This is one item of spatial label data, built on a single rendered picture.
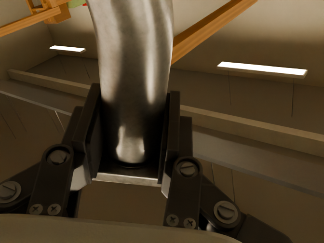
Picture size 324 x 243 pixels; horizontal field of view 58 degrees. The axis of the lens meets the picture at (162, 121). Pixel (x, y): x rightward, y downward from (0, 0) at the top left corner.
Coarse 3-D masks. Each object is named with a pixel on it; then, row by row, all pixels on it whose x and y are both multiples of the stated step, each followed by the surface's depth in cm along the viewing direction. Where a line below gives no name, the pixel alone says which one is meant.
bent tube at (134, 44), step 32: (96, 0) 9; (128, 0) 9; (160, 0) 9; (96, 32) 10; (128, 32) 10; (160, 32) 10; (128, 64) 11; (160, 64) 11; (128, 96) 12; (160, 96) 12; (128, 128) 13; (160, 128) 14; (128, 160) 15
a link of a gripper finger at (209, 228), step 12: (252, 216) 11; (204, 228) 12; (240, 228) 11; (252, 228) 11; (264, 228) 11; (240, 240) 11; (252, 240) 11; (264, 240) 11; (276, 240) 11; (288, 240) 11
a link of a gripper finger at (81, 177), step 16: (96, 96) 14; (80, 112) 14; (96, 112) 13; (80, 128) 12; (96, 128) 13; (80, 144) 12; (96, 144) 14; (80, 160) 12; (96, 160) 14; (16, 176) 11; (32, 176) 11; (80, 176) 12; (0, 192) 11; (16, 192) 11; (0, 208) 11; (16, 208) 11
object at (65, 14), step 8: (40, 0) 437; (56, 0) 447; (64, 0) 456; (72, 0) 474; (80, 0) 486; (32, 8) 465; (40, 8) 450; (64, 8) 472; (56, 16) 464; (64, 16) 475
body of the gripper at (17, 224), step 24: (0, 216) 9; (24, 216) 9; (48, 216) 10; (0, 240) 8; (24, 240) 9; (48, 240) 9; (72, 240) 9; (96, 240) 9; (120, 240) 9; (144, 240) 9; (168, 240) 9; (192, 240) 9; (216, 240) 9
